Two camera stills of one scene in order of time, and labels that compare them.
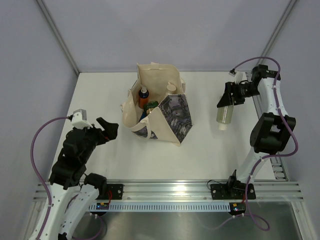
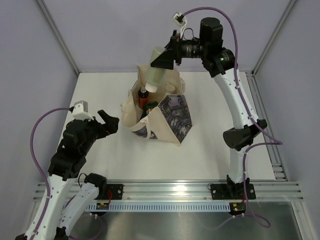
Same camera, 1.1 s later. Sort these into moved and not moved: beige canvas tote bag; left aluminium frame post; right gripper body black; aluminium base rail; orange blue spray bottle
Moved: right gripper body black
Not moved: orange blue spray bottle; beige canvas tote bag; aluminium base rail; left aluminium frame post
